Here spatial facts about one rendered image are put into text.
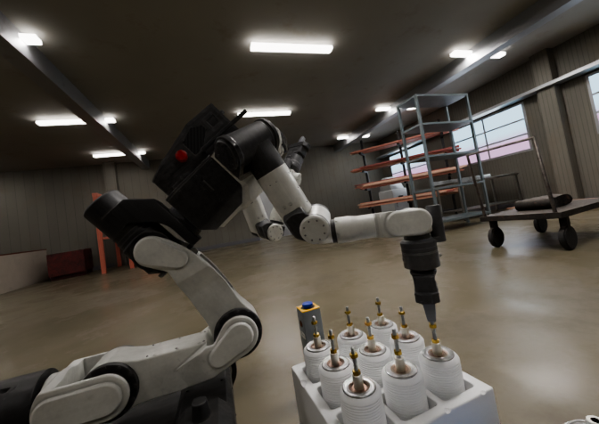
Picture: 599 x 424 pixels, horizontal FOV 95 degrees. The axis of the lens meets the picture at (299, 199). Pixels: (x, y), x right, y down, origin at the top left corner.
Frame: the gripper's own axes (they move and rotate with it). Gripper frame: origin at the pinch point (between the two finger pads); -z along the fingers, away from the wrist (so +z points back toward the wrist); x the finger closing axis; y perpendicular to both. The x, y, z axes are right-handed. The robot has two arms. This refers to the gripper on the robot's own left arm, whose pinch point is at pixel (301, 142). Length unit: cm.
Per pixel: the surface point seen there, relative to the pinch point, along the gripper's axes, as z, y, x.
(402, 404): 92, -5, 60
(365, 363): 86, -8, 49
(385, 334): 76, -22, 48
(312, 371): 93, -8, 33
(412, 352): 79, -17, 58
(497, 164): -441, -571, 53
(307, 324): 80, -16, 22
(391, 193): -462, -690, -252
